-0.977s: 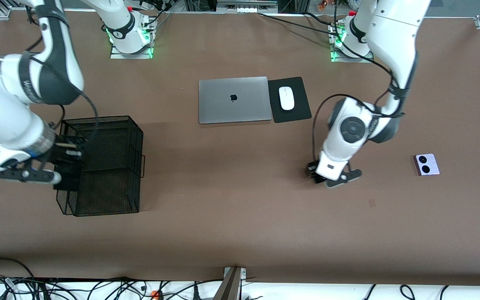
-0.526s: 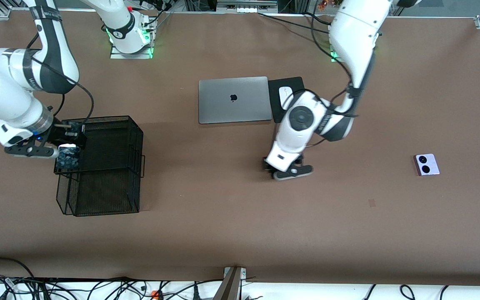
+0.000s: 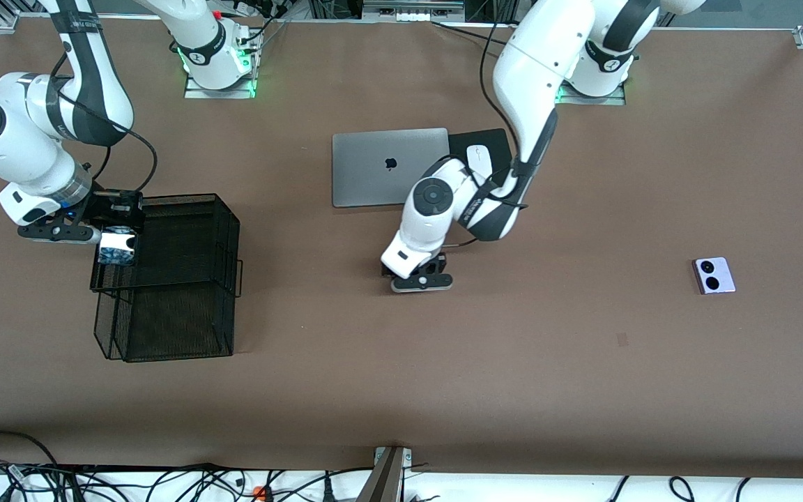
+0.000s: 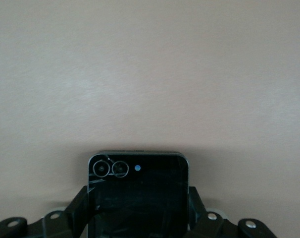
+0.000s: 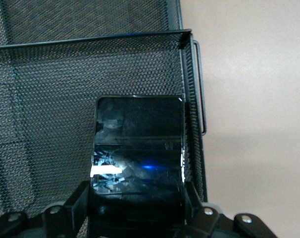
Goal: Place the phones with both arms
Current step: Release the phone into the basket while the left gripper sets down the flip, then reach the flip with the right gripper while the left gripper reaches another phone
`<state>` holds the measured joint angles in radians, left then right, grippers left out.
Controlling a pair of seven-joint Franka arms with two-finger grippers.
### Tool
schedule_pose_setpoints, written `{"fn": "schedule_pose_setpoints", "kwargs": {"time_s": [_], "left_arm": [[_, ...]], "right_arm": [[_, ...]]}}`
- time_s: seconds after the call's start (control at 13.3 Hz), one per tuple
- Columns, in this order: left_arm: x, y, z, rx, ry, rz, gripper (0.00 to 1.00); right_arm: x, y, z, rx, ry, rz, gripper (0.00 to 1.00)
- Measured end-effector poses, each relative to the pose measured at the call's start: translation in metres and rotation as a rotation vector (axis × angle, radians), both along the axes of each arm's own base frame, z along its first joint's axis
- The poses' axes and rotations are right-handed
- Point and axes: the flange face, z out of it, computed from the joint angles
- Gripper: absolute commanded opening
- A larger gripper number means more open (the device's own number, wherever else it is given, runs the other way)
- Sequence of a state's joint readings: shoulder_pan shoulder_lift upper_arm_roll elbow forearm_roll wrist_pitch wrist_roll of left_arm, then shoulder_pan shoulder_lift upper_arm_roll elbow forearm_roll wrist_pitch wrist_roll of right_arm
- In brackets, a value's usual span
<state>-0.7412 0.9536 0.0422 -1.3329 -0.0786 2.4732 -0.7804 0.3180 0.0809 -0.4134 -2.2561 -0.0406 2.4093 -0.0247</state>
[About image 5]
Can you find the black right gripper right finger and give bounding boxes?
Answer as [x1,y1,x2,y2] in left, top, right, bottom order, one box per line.
[184,182,277,238]

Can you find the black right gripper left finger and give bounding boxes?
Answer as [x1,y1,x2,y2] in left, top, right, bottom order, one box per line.
[0,180,91,238]

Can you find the tall black smartphone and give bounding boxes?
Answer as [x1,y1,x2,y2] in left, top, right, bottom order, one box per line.
[87,95,186,238]

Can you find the black wire mesh basket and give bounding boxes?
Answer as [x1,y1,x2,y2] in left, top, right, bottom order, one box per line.
[0,0,208,219]

